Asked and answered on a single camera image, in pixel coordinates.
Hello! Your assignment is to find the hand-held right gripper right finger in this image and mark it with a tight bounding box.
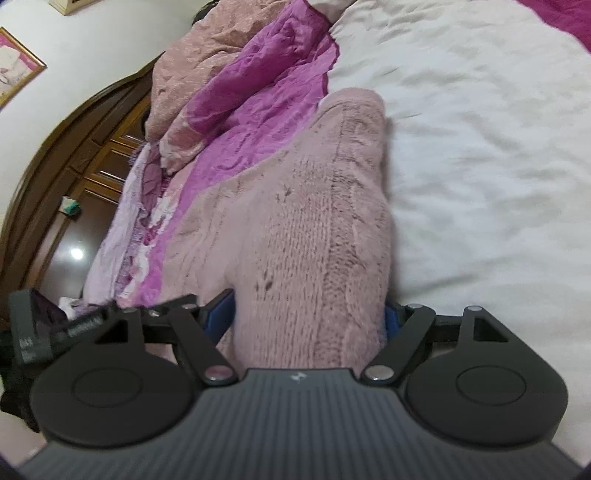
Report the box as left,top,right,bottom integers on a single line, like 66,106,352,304
360,300,532,386

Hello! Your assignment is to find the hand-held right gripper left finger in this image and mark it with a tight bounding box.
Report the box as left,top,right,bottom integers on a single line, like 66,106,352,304
69,288,239,386

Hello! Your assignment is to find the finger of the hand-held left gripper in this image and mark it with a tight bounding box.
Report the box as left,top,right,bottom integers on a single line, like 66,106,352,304
105,294,204,324

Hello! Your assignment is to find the pink knit sweater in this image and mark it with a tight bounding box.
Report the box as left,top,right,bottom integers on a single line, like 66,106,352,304
166,88,398,370

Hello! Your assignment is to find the lavender frilled pillow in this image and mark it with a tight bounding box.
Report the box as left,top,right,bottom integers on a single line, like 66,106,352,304
83,143,178,308

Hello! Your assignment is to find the wooden nightstand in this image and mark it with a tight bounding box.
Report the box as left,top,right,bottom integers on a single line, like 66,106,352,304
23,185,127,308

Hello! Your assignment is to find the patchwork magenta white bedspread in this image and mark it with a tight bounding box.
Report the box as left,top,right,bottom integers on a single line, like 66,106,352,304
115,0,591,356

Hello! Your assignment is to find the wooden headboard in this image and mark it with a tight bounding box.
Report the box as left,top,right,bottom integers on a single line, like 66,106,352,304
0,53,164,296

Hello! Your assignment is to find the pink speckled duvet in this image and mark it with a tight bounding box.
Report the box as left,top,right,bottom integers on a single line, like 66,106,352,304
145,0,324,174

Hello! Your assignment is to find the dark cloth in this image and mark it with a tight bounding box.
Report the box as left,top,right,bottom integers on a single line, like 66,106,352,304
191,0,218,23

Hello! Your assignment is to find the beige box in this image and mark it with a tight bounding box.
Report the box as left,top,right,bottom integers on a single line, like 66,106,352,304
48,0,93,16

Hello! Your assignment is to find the framed wall picture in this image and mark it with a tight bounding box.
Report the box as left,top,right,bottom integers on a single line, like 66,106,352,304
0,27,48,110

